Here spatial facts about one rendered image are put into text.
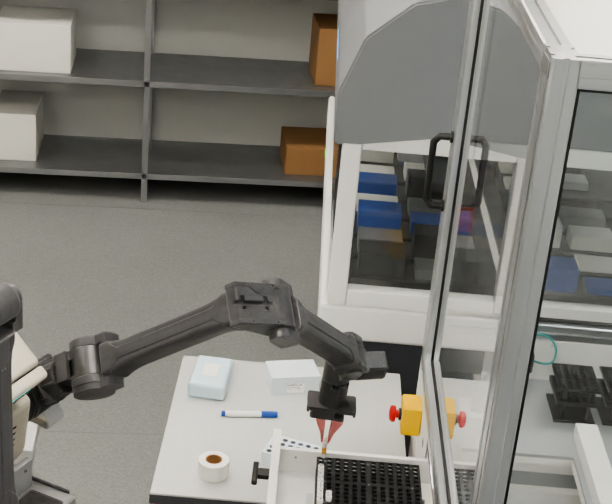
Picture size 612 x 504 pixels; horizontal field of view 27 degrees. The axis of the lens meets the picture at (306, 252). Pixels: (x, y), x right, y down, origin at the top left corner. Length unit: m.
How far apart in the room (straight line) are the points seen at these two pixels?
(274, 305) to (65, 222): 3.93
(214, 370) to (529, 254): 1.53
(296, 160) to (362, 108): 3.14
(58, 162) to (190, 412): 3.34
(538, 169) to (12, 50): 4.55
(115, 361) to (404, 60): 1.21
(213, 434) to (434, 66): 1.04
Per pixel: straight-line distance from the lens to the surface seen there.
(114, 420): 4.50
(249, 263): 5.66
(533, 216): 1.80
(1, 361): 1.80
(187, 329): 2.16
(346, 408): 2.60
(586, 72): 1.74
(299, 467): 2.79
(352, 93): 3.13
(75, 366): 2.32
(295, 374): 3.21
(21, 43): 6.10
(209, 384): 3.16
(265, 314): 2.11
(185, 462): 2.95
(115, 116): 6.65
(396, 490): 2.67
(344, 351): 2.40
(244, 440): 3.03
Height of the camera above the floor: 2.43
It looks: 25 degrees down
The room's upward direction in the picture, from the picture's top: 5 degrees clockwise
